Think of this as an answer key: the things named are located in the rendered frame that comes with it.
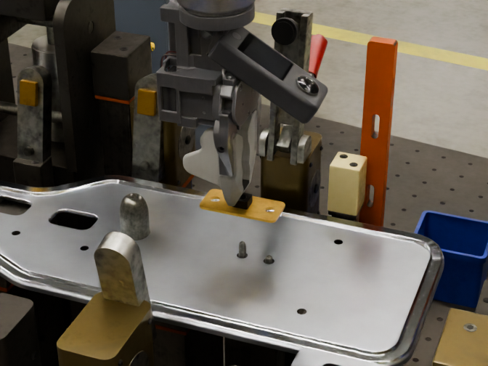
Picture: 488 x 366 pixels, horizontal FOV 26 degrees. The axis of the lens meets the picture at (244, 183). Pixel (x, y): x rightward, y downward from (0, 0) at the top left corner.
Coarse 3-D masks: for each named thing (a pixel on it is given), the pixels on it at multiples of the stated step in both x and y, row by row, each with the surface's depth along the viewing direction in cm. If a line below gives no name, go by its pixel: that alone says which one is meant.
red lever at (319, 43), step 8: (312, 40) 125; (320, 40) 125; (312, 48) 125; (320, 48) 125; (312, 56) 124; (320, 56) 125; (312, 64) 124; (320, 64) 125; (312, 72) 124; (288, 128) 121; (280, 136) 121; (288, 136) 120; (280, 144) 120; (288, 144) 120; (288, 152) 121
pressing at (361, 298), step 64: (0, 192) 124; (64, 192) 124; (128, 192) 124; (192, 192) 123; (0, 256) 113; (64, 256) 112; (192, 256) 112; (256, 256) 112; (320, 256) 112; (384, 256) 112; (192, 320) 104; (256, 320) 103; (320, 320) 103; (384, 320) 103
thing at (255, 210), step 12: (216, 192) 111; (204, 204) 109; (216, 204) 109; (240, 204) 108; (252, 204) 109; (264, 204) 109; (276, 204) 109; (240, 216) 108; (252, 216) 107; (264, 216) 107; (276, 216) 107
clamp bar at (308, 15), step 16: (288, 16) 115; (304, 16) 113; (272, 32) 113; (288, 32) 112; (304, 32) 114; (288, 48) 116; (304, 48) 115; (304, 64) 116; (272, 112) 119; (272, 128) 119; (272, 144) 120; (272, 160) 121
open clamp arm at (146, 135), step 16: (144, 80) 125; (144, 96) 125; (144, 112) 126; (144, 128) 127; (160, 128) 126; (144, 144) 128; (160, 144) 127; (144, 160) 128; (160, 160) 128; (144, 176) 129; (160, 176) 129
